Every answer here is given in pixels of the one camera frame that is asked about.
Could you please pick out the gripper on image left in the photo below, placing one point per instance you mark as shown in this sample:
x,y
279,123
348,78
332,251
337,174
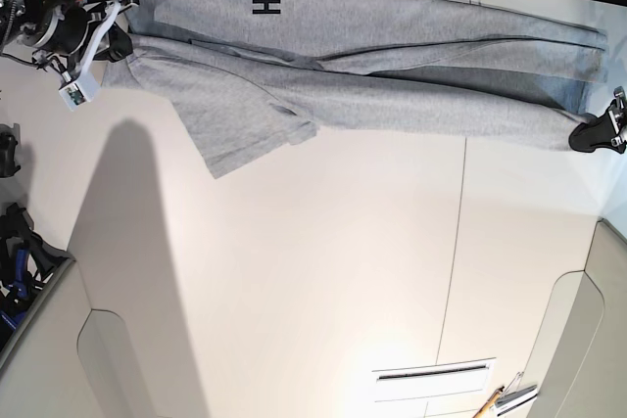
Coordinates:
x,y
71,38

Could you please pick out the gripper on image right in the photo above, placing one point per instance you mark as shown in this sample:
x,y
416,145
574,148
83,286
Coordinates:
x,y
603,132

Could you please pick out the grey T-shirt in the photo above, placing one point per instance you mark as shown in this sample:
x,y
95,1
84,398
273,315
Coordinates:
x,y
249,76

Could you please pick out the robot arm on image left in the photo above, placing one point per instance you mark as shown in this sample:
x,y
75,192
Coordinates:
x,y
17,16

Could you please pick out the black device at left edge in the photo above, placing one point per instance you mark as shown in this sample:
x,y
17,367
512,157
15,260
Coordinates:
x,y
9,144

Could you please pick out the black and blue clamp pile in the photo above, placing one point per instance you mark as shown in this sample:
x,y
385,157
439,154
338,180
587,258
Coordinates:
x,y
28,263

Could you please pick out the white slotted grommet plate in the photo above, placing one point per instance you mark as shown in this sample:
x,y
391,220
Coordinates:
x,y
431,382

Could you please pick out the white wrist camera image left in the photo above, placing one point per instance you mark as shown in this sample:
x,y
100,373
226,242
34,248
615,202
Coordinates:
x,y
79,90

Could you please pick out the wooden handled tool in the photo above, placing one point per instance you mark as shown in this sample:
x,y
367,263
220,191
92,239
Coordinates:
x,y
489,403

